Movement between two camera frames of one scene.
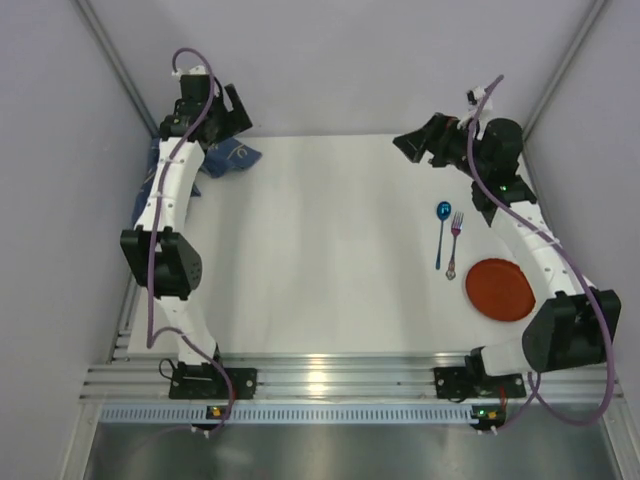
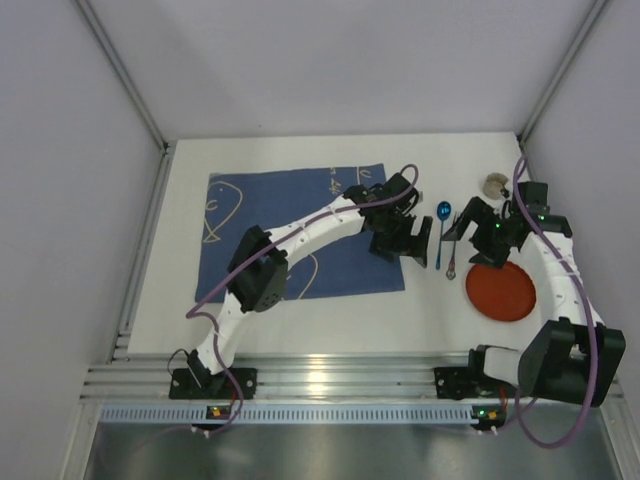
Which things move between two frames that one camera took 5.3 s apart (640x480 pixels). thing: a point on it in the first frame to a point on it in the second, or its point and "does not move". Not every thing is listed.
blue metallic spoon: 443,211 does not move
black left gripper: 226,116 to 403,240
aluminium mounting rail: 144,376 does not move
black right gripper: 435,141 to 480,232
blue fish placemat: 224,155 to 273,198
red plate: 501,289 does not move
